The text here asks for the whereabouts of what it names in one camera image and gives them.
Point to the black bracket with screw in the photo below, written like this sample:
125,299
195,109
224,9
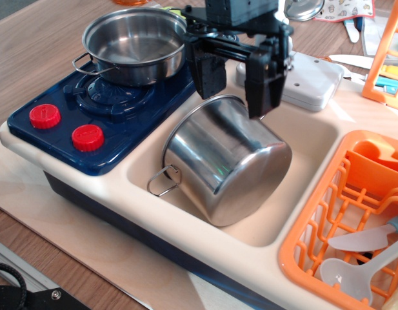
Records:
53,299

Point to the white knife on table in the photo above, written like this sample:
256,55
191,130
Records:
354,60

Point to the orange upright rack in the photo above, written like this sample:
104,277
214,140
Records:
379,65

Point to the red stove knob left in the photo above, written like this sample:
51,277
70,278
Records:
44,116

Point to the steel pot lid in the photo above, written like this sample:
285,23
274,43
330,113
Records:
302,10

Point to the cream toy kitchen sink unit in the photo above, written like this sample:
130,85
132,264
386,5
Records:
245,253

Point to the blue toy stove top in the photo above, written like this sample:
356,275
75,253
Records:
126,115

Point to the shallow steel pan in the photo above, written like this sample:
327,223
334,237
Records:
135,47

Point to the white plastic knife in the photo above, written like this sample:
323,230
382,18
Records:
366,240

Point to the white plastic spoon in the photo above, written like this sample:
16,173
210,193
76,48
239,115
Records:
355,280

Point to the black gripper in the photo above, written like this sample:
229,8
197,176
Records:
267,65

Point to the red stove knob right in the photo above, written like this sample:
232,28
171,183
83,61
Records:
88,138

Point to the orange dish drying rack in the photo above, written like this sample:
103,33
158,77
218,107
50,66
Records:
334,209

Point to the orange cutlery cup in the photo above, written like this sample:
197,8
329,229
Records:
373,166

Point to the red stove knob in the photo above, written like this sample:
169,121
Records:
88,138
44,116

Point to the grey faucet base block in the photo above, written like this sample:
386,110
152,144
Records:
311,83

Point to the tall steel pot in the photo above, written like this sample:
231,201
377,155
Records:
226,163

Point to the patterned cloth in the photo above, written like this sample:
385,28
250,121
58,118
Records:
340,10

